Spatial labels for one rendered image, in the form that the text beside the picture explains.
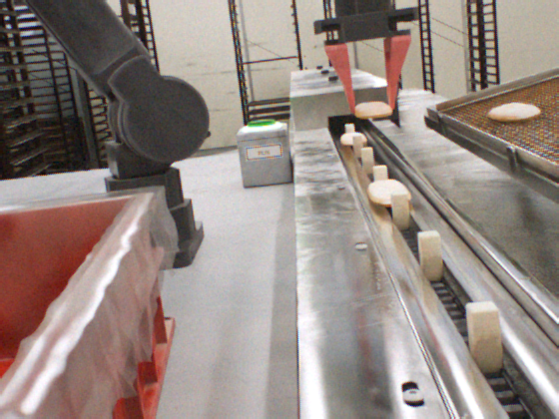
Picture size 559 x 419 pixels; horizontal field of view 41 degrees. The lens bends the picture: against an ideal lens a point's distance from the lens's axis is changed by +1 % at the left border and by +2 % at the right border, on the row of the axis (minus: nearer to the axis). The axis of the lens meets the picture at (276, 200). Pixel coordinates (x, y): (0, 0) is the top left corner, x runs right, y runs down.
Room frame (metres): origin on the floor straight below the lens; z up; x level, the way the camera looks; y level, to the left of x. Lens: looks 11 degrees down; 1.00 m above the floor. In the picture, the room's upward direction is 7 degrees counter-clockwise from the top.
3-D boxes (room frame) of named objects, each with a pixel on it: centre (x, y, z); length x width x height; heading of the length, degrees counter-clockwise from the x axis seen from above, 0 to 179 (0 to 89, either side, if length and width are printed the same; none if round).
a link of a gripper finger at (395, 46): (0.79, -0.12, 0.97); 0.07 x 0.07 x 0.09; 87
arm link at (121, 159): (0.72, 0.11, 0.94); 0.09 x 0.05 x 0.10; 110
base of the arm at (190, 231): (0.71, 0.12, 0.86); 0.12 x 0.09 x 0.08; 177
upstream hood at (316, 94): (1.87, -0.16, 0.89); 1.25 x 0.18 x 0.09; 177
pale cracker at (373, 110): (0.79, -0.11, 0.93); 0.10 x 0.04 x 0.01; 177
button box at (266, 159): (1.04, 0.00, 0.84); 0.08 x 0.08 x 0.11; 87
